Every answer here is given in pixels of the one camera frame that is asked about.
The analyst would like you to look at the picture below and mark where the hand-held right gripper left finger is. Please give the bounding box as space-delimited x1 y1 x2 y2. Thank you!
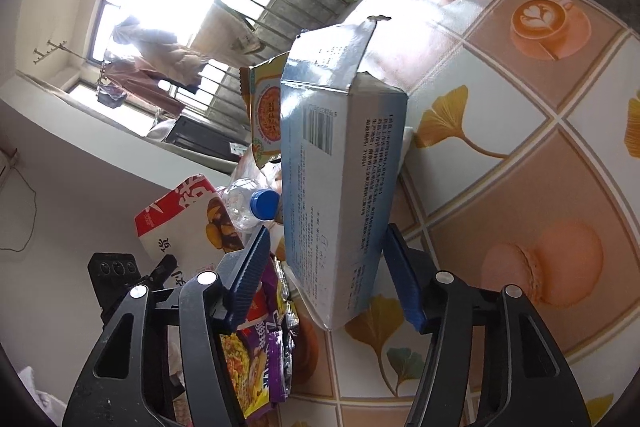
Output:
62 225 271 427

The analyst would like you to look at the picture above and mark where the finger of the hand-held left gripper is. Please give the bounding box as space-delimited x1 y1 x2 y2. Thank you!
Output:
142 255 179 290

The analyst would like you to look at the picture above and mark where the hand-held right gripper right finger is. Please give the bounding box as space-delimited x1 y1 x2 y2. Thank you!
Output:
382 223 591 427

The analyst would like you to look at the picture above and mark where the red white snack bag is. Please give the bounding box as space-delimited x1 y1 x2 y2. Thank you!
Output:
134 174 246 290

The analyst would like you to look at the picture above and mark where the clear bottle with blue cap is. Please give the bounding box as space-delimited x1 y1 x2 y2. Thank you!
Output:
222 177 282 233

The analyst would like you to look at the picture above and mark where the dark purple snack packet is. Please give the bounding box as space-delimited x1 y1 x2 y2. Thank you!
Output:
277 272 302 403

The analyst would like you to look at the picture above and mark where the purple noodle packet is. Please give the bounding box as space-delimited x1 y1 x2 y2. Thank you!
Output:
220 257 283 419

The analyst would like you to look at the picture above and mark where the blue white cardboard box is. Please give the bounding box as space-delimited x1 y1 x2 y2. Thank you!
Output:
280 14 409 332

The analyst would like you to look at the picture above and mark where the orange snack packet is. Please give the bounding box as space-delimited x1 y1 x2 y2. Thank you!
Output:
239 52 292 168

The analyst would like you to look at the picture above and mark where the dark flat panel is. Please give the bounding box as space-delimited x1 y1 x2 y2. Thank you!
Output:
164 113 252 164

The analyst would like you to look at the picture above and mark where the pink hanging garment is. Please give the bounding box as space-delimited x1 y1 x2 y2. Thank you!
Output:
101 56 187 118

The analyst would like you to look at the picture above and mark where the beige hanging jacket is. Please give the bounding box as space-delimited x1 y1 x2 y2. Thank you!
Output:
111 16 207 88

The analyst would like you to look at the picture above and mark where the beige cloth on railing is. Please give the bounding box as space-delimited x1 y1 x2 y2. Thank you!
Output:
191 3 267 68

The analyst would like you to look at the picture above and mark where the thin wall cable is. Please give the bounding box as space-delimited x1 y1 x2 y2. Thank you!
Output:
0 152 39 253

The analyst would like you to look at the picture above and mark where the metal wall hook rack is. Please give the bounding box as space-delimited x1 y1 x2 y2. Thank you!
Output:
32 39 69 66

